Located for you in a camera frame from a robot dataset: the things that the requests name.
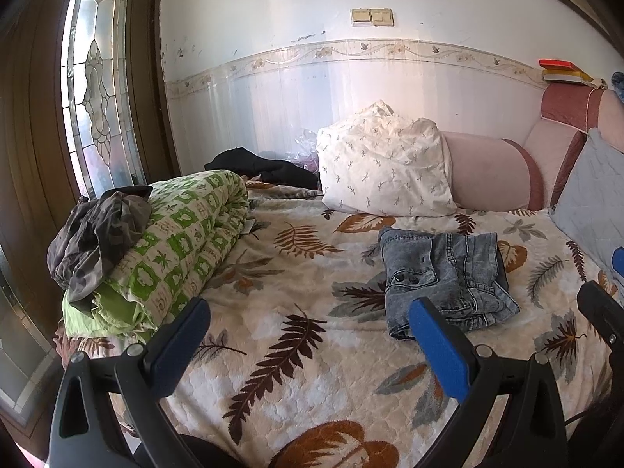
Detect black cloth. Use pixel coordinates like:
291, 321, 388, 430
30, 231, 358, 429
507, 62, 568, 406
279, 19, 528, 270
205, 147, 321, 191

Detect white sprig print pillow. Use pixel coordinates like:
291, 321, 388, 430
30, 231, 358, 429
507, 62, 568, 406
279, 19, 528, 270
316, 100, 458, 218

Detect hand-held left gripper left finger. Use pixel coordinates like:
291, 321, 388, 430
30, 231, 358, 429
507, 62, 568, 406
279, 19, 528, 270
49, 296, 211, 468

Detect clear plastic bag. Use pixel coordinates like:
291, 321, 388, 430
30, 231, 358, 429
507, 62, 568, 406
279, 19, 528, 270
292, 129, 320, 171

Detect grey quilted pillow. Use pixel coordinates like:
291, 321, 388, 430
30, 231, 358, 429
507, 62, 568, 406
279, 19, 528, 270
548, 128, 624, 274

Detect green patterned folded quilt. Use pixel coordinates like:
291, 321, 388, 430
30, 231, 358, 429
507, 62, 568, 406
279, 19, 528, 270
62, 170, 250, 344

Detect wooden door with stained glass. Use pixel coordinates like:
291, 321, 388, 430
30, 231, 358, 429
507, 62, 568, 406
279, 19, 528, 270
0, 0, 177, 454

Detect leaf print fleece blanket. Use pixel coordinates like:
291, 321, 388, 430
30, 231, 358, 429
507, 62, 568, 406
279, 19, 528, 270
53, 180, 624, 468

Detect grey denim pants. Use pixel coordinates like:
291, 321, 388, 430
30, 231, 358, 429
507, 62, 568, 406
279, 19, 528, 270
379, 227, 521, 341

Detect pink padded headboard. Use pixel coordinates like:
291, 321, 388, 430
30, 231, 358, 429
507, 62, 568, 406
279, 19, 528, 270
441, 83, 624, 213

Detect dark grey crumpled garment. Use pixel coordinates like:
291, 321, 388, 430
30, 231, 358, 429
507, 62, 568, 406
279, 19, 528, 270
47, 185, 154, 313

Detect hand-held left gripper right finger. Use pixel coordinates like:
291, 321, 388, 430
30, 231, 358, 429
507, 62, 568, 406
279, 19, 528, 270
408, 296, 569, 468

